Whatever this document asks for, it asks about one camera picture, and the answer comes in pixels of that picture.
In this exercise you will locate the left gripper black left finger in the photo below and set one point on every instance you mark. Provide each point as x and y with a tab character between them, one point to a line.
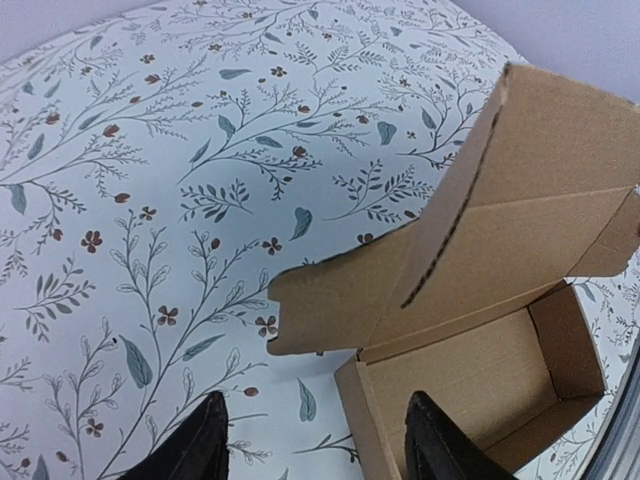
196	449

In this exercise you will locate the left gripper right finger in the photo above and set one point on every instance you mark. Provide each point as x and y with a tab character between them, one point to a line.
437	449

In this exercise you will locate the floral patterned table mat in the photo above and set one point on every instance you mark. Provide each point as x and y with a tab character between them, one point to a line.
161	166

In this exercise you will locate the brown cardboard box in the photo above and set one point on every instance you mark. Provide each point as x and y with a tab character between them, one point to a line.
470	303

